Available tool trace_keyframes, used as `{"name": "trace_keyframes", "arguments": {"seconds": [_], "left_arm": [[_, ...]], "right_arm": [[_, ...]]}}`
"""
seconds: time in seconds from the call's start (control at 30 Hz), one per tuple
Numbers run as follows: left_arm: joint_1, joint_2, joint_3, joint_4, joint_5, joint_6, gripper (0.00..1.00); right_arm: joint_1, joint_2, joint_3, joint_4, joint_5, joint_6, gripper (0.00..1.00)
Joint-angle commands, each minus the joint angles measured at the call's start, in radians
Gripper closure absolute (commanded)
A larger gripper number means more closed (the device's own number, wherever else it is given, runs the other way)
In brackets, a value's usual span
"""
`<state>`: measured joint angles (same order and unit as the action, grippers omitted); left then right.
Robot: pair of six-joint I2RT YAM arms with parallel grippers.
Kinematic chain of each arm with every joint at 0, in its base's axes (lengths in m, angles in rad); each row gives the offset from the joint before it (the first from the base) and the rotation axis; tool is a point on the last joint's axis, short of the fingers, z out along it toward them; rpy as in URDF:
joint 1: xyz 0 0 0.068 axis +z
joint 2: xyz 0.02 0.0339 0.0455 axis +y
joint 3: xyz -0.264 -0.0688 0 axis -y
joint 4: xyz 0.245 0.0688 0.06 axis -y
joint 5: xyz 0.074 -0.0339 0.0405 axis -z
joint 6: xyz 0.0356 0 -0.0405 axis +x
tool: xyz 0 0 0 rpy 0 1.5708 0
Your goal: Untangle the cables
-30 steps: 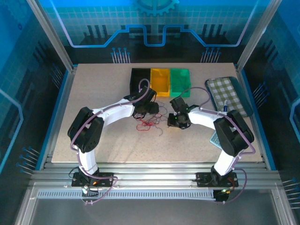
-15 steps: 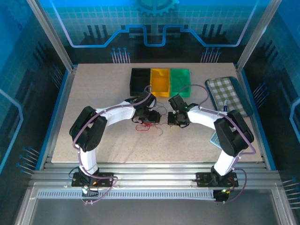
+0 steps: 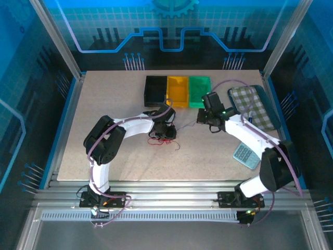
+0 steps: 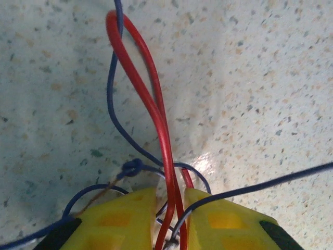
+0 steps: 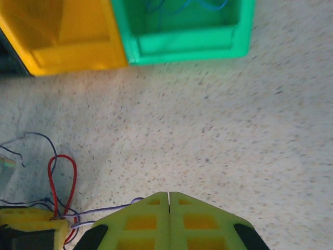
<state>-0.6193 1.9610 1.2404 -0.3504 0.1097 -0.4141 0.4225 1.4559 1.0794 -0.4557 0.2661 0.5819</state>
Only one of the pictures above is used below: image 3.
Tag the green plastic bin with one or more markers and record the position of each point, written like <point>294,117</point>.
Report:
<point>199,88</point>

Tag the yellow plastic bin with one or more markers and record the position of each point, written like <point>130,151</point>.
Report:
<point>178,89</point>

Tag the black plastic bin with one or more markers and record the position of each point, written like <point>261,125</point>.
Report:
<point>154,91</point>

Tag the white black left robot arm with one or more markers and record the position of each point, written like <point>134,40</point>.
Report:
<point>135,129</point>

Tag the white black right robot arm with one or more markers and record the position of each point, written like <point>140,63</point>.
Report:
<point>247,130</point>

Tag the checkered teal pencil case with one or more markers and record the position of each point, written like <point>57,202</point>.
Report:
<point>249,101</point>

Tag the blue white pen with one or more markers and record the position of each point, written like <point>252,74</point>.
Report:
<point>250,116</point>

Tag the light blue calculator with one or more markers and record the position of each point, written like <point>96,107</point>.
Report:
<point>245,155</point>

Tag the small electronics board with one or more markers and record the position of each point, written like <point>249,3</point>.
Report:
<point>97,211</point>
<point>247,217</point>

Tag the aluminium rail frame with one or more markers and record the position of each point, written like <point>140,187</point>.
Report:
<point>169,192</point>

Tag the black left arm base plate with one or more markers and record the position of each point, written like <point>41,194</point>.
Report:
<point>117,199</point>

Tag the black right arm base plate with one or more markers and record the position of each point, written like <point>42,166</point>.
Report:
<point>226,199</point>

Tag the aluminium frame post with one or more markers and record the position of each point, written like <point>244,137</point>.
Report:
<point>56,39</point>
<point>286,39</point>

